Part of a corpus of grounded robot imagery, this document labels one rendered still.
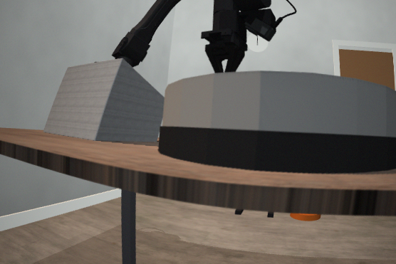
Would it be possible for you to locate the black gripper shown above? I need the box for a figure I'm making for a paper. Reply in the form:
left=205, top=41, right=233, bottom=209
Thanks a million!
left=201, top=11, right=248, bottom=73

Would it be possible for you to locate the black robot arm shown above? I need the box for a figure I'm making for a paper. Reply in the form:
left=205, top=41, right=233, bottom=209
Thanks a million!
left=112, top=0, right=276, bottom=67

